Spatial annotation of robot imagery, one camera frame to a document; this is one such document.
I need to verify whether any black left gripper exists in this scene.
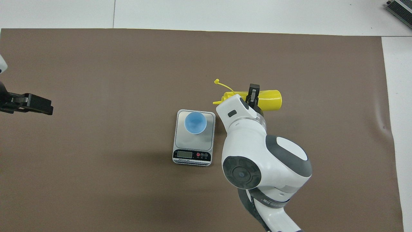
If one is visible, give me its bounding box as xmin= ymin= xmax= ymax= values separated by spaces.
xmin=0 ymin=81 xmax=53 ymax=116

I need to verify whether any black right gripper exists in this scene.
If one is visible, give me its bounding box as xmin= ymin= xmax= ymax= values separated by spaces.
xmin=246 ymin=83 xmax=264 ymax=118

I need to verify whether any yellow squeeze bottle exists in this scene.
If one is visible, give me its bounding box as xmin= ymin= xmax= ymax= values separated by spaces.
xmin=212 ymin=79 xmax=283 ymax=112

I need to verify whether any light blue plastic cup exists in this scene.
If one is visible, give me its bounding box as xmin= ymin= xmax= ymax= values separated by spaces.
xmin=184 ymin=111 xmax=207 ymax=135

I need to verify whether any silver digital kitchen scale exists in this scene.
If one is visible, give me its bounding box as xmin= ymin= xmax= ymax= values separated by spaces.
xmin=172 ymin=109 xmax=216 ymax=167

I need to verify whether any brown table mat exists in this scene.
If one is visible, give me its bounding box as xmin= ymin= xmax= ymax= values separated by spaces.
xmin=0 ymin=28 xmax=405 ymax=232

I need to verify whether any grey ribbed metal device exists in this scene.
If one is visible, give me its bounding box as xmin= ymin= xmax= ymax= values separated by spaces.
xmin=386 ymin=0 xmax=412 ymax=30

